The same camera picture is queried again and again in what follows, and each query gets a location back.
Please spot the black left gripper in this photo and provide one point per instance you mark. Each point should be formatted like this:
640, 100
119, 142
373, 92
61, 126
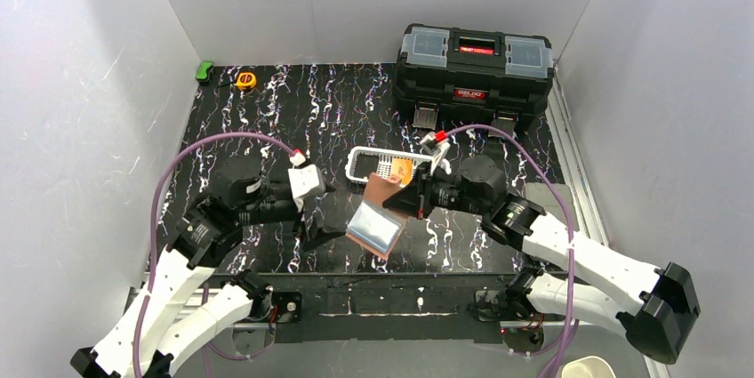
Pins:
304, 212

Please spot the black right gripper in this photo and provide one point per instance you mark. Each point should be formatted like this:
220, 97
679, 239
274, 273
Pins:
422, 197

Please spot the orange credit card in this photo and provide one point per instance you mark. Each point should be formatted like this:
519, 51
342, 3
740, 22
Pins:
401, 170

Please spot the brown leather card holder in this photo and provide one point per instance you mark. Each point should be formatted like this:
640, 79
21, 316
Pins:
372, 226

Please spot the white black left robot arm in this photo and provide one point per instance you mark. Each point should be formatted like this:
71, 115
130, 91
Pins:
150, 339

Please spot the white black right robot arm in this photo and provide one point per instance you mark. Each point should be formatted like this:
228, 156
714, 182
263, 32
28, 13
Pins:
654, 309

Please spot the black credit card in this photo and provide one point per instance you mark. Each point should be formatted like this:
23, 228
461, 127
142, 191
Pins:
365, 165

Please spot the white plastic basket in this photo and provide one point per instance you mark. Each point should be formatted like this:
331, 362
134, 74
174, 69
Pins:
385, 156

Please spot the black red toolbox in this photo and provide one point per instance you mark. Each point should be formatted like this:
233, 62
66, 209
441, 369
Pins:
471, 76

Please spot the yellow tape measure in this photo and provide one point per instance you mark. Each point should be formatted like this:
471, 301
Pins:
246, 81

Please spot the green small device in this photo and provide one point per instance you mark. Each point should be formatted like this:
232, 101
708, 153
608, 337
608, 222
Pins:
204, 72

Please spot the white plastic cup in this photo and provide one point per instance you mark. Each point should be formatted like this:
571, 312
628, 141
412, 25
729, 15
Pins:
587, 367

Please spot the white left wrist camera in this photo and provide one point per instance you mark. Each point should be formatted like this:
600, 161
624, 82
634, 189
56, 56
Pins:
306, 181

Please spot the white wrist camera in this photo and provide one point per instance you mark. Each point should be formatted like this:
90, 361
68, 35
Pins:
436, 145
306, 181

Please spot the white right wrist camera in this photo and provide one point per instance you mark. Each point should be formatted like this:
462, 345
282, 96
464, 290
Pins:
436, 145

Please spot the aluminium frame rail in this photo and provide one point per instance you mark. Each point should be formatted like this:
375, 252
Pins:
340, 299

